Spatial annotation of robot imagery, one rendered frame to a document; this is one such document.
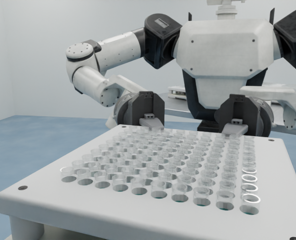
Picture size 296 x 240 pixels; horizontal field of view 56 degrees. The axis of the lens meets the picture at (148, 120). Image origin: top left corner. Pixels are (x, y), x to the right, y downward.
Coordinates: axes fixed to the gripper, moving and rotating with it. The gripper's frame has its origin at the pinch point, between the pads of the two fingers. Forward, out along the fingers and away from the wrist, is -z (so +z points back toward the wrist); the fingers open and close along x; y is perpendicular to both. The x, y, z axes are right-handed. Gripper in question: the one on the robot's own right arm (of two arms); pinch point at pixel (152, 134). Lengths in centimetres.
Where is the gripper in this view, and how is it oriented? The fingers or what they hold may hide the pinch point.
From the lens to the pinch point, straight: 43.4
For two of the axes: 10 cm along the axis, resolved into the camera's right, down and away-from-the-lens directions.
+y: -9.8, 0.4, -2.1
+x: -0.1, 9.8, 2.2
